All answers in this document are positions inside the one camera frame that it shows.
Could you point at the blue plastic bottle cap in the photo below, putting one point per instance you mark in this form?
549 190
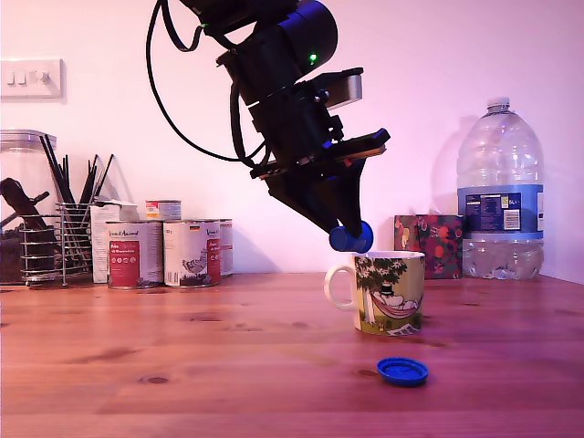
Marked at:
402 372

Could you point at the large clear water bottle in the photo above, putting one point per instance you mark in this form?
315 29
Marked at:
499 159

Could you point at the chicken print food can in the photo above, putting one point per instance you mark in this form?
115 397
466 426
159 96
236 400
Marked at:
191 255

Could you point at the red label food can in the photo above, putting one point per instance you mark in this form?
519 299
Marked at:
134 255

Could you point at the small orange label tin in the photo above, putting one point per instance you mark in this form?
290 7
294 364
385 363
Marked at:
164 210

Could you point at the white wall switch plate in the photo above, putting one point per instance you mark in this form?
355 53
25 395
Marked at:
32 77

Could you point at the floral patterned box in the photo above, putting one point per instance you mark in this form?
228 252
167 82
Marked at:
438 246

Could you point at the clear glass storage jar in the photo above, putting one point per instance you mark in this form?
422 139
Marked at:
18 159

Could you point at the partly hidden food can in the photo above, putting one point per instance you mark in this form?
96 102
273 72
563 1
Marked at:
226 248

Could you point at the white carton box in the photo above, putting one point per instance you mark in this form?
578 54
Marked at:
99 242

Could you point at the dark wooden utensil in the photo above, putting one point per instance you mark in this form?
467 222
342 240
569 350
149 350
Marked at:
20 198

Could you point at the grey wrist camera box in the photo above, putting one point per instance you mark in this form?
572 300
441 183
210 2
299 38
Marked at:
349 89

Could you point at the blue coffee capsule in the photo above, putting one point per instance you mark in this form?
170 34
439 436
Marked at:
349 241

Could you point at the black chopstick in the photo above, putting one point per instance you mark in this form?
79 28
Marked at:
90 180
104 175
61 171
54 169
66 180

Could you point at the illustrated hammock cartoon mug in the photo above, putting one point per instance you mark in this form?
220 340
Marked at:
388 292

